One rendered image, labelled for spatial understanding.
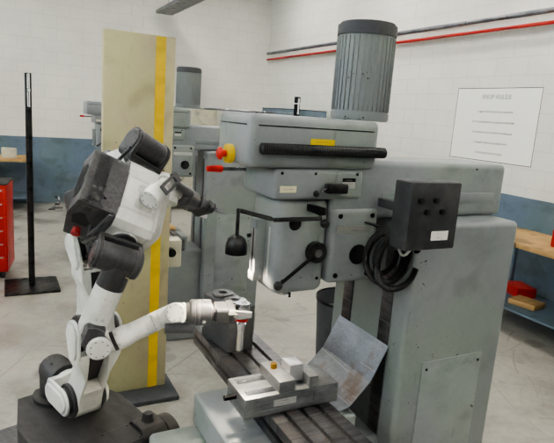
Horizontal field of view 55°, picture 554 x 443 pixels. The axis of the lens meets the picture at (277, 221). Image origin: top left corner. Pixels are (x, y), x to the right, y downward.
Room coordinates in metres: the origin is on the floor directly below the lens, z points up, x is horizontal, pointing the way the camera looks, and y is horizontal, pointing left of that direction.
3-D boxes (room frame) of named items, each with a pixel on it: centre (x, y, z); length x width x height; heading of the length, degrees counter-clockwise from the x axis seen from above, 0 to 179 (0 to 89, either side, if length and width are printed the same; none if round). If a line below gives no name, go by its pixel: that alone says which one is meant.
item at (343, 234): (1.87, -0.21, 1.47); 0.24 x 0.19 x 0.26; 28
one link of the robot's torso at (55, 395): (2.07, 0.79, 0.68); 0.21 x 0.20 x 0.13; 45
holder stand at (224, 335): (2.12, 0.18, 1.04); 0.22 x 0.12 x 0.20; 37
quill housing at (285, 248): (1.79, -0.04, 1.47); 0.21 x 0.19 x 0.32; 28
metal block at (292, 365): (1.69, -0.09, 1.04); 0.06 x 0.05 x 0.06; 28
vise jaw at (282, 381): (1.66, -0.04, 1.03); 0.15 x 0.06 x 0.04; 28
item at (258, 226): (1.73, 0.06, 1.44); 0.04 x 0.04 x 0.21; 28
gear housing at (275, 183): (1.80, -0.08, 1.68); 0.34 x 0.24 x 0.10; 118
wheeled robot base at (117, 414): (2.04, 0.77, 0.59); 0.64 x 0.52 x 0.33; 45
